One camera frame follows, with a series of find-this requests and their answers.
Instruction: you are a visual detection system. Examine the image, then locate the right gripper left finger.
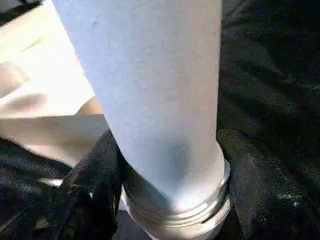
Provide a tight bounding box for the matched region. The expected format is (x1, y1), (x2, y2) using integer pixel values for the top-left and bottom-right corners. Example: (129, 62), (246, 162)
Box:
(32, 129), (123, 240)

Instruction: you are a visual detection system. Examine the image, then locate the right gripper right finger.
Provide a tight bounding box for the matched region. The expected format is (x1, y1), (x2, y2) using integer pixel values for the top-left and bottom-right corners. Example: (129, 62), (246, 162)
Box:
(216, 128), (320, 240)

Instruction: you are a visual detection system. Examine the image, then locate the white plastic table leg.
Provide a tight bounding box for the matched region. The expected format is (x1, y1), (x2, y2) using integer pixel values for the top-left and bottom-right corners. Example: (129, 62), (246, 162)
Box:
(51, 0), (232, 240)

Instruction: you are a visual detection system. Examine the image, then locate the white plastic table top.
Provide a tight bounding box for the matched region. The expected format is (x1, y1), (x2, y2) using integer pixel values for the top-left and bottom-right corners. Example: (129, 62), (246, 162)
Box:
(0, 0), (231, 240)

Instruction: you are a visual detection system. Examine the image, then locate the black work mat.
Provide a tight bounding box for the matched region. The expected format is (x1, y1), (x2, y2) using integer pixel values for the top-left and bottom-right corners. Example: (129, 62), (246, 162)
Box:
(0, 0), (320, 240)

